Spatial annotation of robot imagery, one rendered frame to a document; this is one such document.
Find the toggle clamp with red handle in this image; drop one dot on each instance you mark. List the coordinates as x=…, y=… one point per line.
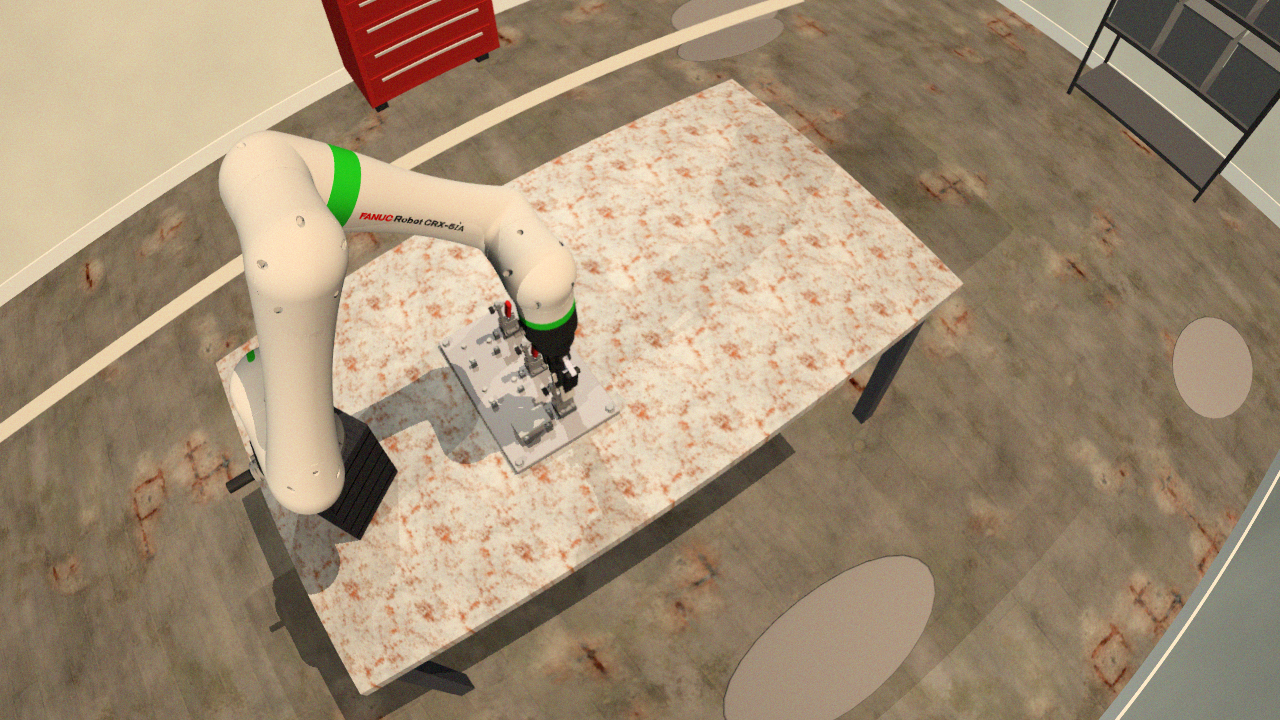
x=536, y=366

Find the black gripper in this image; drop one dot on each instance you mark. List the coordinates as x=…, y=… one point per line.
x=563, y=375

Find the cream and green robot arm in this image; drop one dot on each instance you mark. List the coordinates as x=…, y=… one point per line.
x=295, y=256

